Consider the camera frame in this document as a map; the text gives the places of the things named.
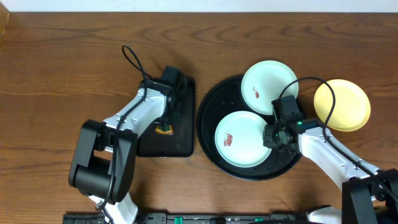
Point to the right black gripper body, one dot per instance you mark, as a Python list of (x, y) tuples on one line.
[(273, 138)]

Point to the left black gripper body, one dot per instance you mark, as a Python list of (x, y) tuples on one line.
[(166, 123)]

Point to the green and yellow sponge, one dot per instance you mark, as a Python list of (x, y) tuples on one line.
[(164, 129)]

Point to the light green plate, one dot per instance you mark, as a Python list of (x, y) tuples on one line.
[(239, 139), (263, 83)]

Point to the yellow plate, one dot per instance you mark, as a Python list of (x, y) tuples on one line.
[(346, 102)]

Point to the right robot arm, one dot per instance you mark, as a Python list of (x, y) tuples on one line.
[(369, 194)]

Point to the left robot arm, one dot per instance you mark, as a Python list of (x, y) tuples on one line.
[(103, 162)]

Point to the black rectangular tray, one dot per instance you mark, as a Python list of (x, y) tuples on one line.
[(179, 142)]

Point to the round black tray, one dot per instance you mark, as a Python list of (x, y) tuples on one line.
[(223, 99)]

